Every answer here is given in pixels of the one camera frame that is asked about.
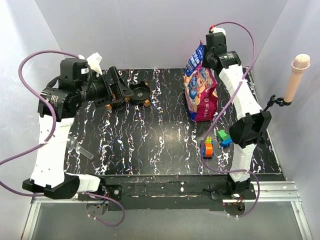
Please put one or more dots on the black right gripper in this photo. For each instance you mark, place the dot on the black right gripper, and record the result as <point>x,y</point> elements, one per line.
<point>205,64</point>

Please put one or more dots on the green blue toy blocks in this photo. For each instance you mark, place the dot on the green blue toy blocks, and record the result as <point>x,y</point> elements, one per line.
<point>224,139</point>

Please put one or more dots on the pink microphone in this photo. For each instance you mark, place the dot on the pink microphone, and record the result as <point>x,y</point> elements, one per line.
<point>298,67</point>

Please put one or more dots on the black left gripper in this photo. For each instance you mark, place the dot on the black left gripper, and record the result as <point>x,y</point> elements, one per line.
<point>116,91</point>

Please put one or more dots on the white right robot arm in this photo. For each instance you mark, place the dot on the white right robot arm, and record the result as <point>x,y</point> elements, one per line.
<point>252,121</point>

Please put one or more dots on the black pet bowl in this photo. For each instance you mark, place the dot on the black pet bowl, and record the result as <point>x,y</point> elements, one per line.
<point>117,103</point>
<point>141,94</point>

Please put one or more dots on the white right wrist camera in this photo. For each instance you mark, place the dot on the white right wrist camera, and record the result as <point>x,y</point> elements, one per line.
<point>213,29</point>

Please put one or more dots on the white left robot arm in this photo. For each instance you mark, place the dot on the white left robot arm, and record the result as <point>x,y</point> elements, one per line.
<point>79,82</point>

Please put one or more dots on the black right pet bowl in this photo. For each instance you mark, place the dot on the black right pet bowl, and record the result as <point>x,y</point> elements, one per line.
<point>141,94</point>

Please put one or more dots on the clear plastic scoop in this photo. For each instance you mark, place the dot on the clear plastic scoop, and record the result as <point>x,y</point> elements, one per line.
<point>73,144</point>

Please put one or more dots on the black left pet bowl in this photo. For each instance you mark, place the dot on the black left pet bowl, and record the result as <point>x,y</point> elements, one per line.
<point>117,103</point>

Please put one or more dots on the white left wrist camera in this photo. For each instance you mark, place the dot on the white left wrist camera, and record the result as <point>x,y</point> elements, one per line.
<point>94,62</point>

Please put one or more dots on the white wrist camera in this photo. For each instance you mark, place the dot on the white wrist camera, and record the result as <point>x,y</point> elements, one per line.
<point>94,62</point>
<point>213,29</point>

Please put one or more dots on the aluminium frame rail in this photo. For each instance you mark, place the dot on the aluminium frame rail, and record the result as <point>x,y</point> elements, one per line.
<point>277,215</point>

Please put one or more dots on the pink pet food bag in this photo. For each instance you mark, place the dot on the pink pet food bag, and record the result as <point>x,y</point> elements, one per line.
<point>200,88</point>

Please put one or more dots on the blue orange toy car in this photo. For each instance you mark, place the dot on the blue orange toy car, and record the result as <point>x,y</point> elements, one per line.
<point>208,148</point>

